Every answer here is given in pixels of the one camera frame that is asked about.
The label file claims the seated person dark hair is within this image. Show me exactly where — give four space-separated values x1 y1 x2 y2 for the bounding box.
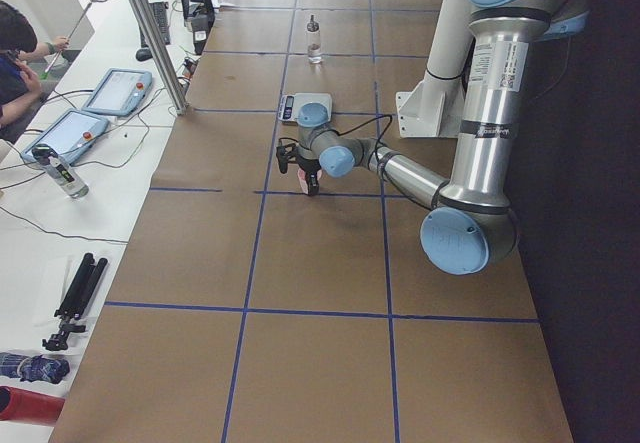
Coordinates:
1 1 69 144

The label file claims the black monitor stand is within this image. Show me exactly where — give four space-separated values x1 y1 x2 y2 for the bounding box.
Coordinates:
181 0 215 55

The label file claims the red cylinder bottle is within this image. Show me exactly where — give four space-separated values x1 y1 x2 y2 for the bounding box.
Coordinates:
1 386 65 426

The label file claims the clear water bottle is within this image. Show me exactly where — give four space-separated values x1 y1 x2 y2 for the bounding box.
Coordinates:
31 143 89 198

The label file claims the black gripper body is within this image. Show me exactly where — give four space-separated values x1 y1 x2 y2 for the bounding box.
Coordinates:
291 142 321 175

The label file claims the near teach pendant tablet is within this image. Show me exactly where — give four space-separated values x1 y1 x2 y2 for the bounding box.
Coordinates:
20 109 110 165

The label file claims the black folded tripod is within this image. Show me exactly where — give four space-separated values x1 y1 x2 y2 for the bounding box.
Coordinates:
42 253 108 351

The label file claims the glass sauce dispenser bottle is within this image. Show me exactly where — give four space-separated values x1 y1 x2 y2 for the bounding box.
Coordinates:
306 14 323 64

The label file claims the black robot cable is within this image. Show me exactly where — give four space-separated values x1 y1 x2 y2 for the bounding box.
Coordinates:
329 112 396 174

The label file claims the grabber stick tool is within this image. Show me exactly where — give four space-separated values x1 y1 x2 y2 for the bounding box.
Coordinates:
40 0 109 80

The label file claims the far teach pendant tablet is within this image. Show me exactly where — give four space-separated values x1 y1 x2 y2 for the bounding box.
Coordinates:
82 68 153 117

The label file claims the digital kitchen scale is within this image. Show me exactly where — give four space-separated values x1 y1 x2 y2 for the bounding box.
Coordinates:
278 93 333 128

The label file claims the blue folded umbrella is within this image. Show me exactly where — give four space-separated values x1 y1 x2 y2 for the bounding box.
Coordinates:
1 352 70 384

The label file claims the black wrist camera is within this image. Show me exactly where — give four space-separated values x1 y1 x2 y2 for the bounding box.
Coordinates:
276 137 298 174

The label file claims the black computer mouse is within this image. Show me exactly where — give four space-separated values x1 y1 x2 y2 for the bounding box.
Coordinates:
135 47 153 62

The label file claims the teach pendant tablet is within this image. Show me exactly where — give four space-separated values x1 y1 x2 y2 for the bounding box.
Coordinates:
20 109 110 165
82 68 153 117

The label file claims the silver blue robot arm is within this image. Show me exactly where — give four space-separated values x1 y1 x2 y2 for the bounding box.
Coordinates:
276 0 589 275

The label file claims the aluminium frame post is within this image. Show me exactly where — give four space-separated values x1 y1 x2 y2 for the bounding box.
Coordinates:
129 0 188 115

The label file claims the pink paper cup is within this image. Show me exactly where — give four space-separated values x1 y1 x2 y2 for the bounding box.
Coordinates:
297 168 322 196

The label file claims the black keyboard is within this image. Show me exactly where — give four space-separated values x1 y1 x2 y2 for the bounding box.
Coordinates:
150 1 171 45

